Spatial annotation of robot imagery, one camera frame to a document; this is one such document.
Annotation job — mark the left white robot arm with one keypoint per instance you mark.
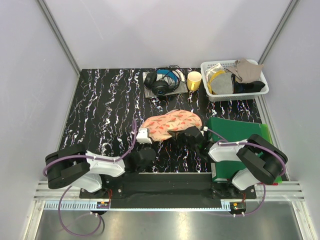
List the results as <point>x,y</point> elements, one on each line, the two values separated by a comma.
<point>78,167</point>

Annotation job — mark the yellow cloth in basket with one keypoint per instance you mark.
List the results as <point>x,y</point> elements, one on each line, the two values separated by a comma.
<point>208,81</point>

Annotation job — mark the grey book under headphones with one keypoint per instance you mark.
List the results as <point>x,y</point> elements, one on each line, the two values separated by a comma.
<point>148,94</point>

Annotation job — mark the white plastic basket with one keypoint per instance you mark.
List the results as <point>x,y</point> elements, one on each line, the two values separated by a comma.
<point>229,97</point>

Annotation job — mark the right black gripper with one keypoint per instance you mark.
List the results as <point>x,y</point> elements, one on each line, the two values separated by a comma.
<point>176,134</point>

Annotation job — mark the white packet in basket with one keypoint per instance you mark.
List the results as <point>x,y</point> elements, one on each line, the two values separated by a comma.
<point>213,70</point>

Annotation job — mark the black over-ear headphones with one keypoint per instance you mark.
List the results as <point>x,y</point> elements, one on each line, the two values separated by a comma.
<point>164,80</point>

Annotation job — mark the beige cloth in basket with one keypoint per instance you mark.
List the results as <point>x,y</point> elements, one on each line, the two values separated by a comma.
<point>246,72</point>

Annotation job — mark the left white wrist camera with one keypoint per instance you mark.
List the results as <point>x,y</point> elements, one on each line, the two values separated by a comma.
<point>143,137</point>

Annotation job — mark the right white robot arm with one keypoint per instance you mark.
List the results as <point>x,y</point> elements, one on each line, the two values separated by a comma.
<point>263,161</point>

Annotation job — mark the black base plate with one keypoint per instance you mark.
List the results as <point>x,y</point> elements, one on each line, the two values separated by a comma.
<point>167,191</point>

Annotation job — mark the yellow mug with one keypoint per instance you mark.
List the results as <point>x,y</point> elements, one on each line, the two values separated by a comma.
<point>194,79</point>

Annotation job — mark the green binder folder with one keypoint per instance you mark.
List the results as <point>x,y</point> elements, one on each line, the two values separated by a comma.
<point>233,131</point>

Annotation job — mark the black cloth in basket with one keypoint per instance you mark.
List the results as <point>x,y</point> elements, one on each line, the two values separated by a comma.
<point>252,87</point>

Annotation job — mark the grey cloth in basket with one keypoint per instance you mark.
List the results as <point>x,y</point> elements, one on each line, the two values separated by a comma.
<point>223,84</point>

